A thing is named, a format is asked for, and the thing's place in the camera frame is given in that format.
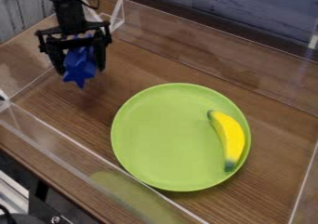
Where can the clear acrylic enclosure wall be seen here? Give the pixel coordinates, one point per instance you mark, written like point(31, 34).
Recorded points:
point(55, 125)

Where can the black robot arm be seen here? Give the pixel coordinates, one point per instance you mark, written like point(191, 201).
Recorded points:
point(70, 14)

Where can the yellow toy banana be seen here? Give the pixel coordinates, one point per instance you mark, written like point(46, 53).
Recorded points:
point(231, 135)

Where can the green round plate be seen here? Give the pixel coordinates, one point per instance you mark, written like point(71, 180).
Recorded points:
point(165, 141)

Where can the blue star-shaped block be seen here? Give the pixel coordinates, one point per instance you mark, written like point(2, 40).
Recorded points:
point(79, 65)

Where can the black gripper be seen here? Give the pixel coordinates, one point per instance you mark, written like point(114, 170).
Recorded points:
point(55, 40)

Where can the clear acrylic corner bracket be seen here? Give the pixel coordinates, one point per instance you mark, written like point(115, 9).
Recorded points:
point(115, 18)

